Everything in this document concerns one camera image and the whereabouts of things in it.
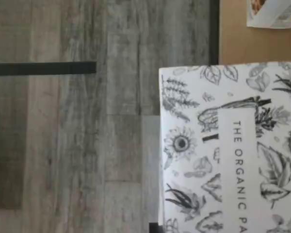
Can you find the black floor tape strip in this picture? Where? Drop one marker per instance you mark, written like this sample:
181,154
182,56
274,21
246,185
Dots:
38,68

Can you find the black metal shelving unit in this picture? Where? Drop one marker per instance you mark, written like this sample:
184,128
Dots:
214,31

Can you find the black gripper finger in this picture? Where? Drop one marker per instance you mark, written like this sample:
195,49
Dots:
155,228

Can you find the yellow white granola box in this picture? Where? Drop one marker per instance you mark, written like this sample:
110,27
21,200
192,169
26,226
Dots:
274,14

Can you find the white tea box yellow strip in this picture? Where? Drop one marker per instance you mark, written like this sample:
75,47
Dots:
232,157

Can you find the particle board shelf panel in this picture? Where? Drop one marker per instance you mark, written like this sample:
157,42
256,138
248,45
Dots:
232,43

